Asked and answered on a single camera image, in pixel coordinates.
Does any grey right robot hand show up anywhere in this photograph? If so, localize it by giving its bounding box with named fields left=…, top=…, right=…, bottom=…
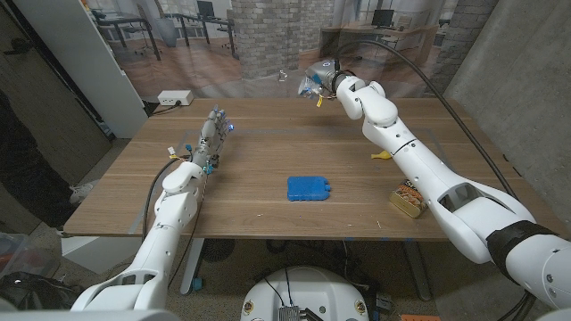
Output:
left=297, top=59, right=343, bottom=99

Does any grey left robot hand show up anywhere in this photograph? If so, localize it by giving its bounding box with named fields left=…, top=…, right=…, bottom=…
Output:
left=191, top=105, right=236, bottom=170

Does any clear plastic water bottle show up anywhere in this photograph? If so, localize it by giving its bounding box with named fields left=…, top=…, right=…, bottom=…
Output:
left=277, top=69, right=323, bottom=98

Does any spam can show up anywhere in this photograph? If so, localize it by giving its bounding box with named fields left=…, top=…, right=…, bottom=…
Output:
left=388, top=178, right=429, bottom=219

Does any white power strip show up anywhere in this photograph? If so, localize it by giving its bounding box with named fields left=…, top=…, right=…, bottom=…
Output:
left=157, top=89, right=194, bottom=107

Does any printed office backdrop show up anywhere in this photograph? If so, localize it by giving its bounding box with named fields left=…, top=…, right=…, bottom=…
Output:
left=84, top=0, right=499, bottom=100

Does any blue ice pack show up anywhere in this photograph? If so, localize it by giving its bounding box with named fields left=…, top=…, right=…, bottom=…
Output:
left=286, top=175, right=332, bottom=202

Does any black round fan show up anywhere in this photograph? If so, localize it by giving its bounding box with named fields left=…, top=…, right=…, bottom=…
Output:
left=200, top=238, right=236, bottom=264

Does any white table leg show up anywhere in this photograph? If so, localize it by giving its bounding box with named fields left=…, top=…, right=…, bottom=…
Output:
left=179, top=238, right=206, bottom=296

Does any white cabinet panel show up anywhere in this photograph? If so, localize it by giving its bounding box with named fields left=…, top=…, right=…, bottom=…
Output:
left=12, top=0, right=149, bottom=140

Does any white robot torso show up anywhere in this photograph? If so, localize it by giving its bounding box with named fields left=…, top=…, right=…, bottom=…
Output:
left=240, top=266, right=370, bottom=321

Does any person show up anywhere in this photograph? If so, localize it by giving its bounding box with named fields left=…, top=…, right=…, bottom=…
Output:
left=0, top=88, right=102, bottom=229

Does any grey table leg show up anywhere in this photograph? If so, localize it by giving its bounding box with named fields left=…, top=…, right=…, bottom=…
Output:
left=402, top=240, right=433, bottom=302

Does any clear plastic bin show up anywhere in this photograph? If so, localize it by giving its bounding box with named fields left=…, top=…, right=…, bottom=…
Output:
left=0, top=231, right=60, bottom=278

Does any black bag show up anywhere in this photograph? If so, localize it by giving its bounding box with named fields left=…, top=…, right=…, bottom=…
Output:
left=0, top=271, right=90, bottom=312

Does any black power strip cable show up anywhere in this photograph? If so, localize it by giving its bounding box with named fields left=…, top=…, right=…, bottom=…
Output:
left=148, top=101, right=183, bottom=117

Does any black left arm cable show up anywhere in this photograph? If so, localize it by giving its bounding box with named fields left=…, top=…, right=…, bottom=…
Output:
left=140, top=155, right=194, bottom=251

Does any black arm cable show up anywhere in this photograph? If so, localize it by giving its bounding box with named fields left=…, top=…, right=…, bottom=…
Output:
left=332, top=39, right=537, bottom=321
left=140, top=155, right=194, bottom=251

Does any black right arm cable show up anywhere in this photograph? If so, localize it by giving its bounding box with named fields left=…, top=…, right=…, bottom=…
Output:
left=332, top=39, right=537, bottom=321

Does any dark door handle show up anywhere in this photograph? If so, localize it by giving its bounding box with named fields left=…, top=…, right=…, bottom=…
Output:
left=3, top=37, right=33, bottom=57

